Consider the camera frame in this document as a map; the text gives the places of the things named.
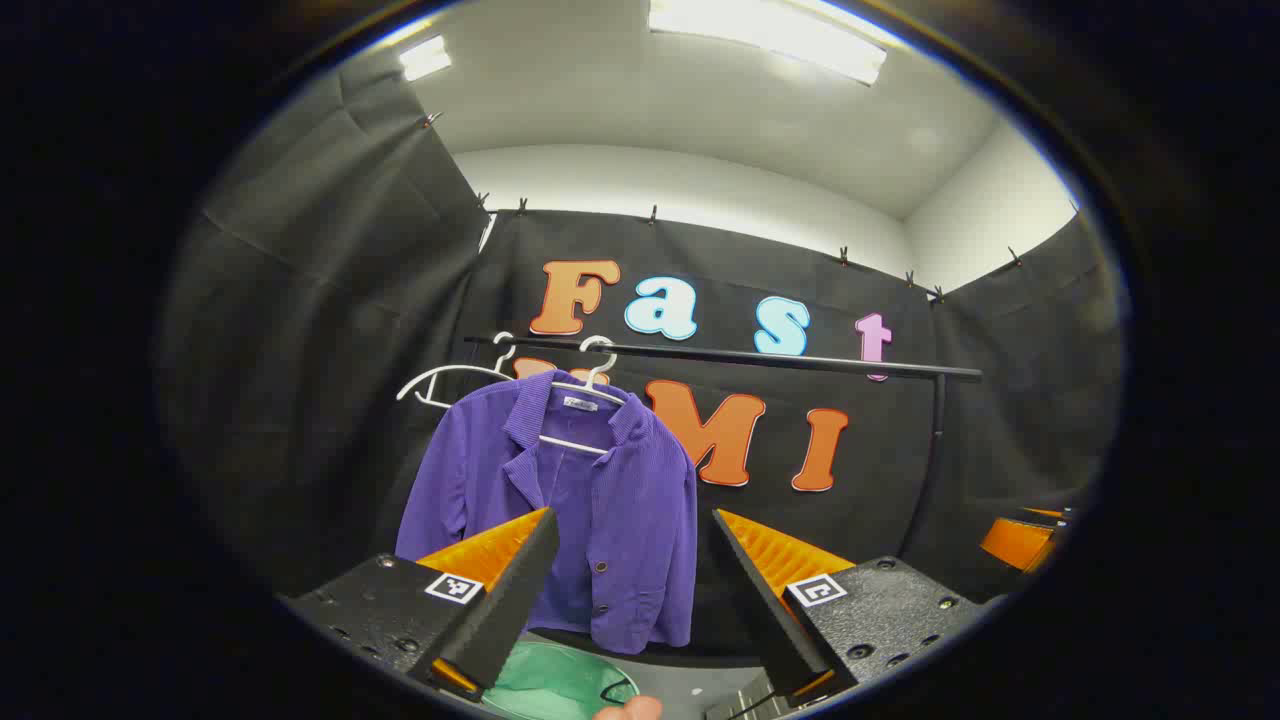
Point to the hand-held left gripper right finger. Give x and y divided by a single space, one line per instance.
765 610

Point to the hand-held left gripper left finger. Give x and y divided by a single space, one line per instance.
505 600

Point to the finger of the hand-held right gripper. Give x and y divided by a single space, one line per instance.
1015 542

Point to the white clothes hanger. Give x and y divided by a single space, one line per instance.
460 368
598 375

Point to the black clothes rack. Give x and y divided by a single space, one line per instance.
760 357

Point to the grey ribbed panel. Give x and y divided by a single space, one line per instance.
740 702

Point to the row of black clips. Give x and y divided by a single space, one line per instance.
652 214

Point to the small ceiling light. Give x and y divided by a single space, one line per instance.
425 58

